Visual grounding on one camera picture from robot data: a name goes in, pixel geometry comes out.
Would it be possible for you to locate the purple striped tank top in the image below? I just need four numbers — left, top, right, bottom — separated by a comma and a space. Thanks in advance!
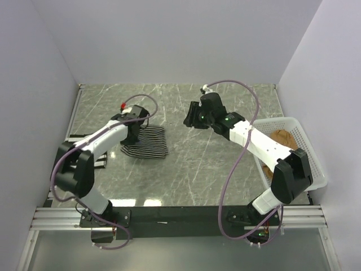
121, 125, 169, 159

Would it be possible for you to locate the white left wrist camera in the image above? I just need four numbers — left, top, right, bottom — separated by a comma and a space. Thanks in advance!
120, 103, 133, 114

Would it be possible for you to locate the white plastic laundry basket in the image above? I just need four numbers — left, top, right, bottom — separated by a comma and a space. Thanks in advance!
252, 116, 329, 190

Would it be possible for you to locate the orange garment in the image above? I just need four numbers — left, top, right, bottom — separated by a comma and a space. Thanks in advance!
262, 129, 298, 180

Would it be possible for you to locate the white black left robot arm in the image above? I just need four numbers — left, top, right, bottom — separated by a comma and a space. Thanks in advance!
51, 105, 150, 227

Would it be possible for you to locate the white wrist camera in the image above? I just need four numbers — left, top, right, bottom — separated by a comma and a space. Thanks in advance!
200, 84, 213, 95
120, 103, 133, 114

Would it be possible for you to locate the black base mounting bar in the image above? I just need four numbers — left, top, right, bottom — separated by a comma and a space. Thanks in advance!
79, 205, 283, 244

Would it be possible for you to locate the black white striped tank top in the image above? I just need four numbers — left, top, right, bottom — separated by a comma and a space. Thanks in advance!
65, 134, 108, 169

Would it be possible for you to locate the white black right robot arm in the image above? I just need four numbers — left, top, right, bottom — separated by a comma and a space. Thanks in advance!
183, 93, 313, 225

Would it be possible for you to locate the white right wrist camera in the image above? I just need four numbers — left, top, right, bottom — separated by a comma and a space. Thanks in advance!
200, 84, 213, 95

